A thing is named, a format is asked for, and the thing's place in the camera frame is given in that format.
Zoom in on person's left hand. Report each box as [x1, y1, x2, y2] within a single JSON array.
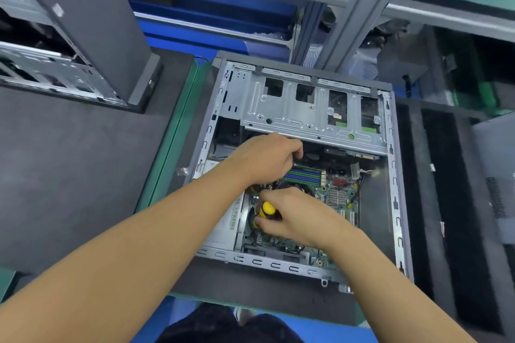
[[224, 133, 305, 192]]

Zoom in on person's right hand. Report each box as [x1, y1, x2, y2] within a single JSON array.
[[253, 186, 359, 253]]

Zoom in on yellow black handled screwdriver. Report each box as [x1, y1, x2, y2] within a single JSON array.
[[256, 200, 281, 223]]

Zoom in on green motherboard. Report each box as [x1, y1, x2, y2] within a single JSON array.
[[237, 146, 363, 269]]

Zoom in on dark grey computer case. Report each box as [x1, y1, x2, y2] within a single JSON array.
[[175, 51, 415, 295]]

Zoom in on grey case side panel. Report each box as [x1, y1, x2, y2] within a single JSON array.
[[473, 112, 515, 245]]

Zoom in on silver computer case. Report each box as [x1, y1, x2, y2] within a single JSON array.
[[0, 0, 164, 113]]

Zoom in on person's left forearm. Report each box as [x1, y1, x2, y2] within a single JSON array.
[[0, 163, 251, 343]]

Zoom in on person's right forearm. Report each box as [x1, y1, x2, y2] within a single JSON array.
[[326, 222, 477, 343]]

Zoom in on silver power supply unit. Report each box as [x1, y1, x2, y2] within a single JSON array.
[[193, 160, 244, 253]]

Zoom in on clear plastic bag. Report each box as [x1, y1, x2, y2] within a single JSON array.
[[342, 40, 387, 81]]

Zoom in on blue plastic crate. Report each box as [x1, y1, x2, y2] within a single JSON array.
[[129, 0, 300, 62]]

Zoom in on black divided foam tray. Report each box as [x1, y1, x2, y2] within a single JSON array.
[[394, 98, 515, 343]]

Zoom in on thick aluminium frame post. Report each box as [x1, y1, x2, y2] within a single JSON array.
[[312, 0, 421, 74]]

